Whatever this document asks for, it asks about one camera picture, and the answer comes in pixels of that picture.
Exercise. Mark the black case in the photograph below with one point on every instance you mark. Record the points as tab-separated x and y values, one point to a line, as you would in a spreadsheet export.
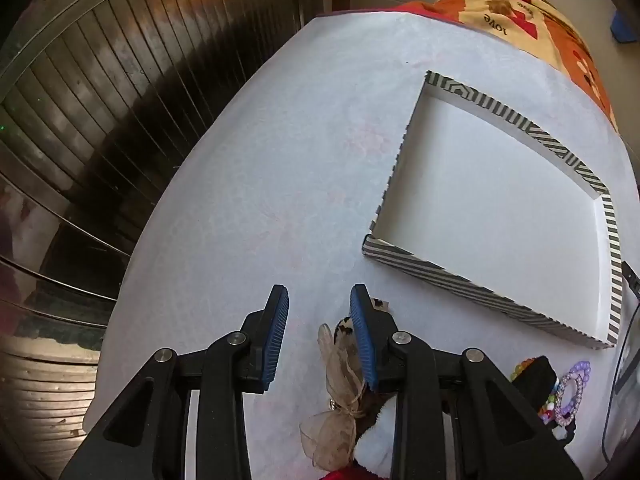
537	377

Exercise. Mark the orange printed blanket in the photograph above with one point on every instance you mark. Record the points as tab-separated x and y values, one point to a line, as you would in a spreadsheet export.
550	25

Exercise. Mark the striped shallow cardboard box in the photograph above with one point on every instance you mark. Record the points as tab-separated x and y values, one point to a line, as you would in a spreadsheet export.
475	200

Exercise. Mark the red bow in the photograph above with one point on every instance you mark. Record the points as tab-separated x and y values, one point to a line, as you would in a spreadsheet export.
345	475

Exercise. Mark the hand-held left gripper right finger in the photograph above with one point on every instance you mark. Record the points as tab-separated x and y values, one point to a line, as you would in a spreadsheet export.
360	340

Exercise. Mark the slatted wooden panel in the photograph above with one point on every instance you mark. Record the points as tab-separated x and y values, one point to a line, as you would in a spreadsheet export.
100	85

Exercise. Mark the white table cover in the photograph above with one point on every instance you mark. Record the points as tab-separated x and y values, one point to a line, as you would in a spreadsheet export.
275	160

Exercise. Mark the white fluffy hair clip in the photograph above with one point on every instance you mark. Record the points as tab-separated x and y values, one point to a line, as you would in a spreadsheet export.
375	452

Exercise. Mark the blue cloth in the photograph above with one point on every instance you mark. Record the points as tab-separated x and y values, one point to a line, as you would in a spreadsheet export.
625	27

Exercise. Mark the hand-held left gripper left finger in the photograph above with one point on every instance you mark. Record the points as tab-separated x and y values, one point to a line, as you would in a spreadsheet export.
277	330

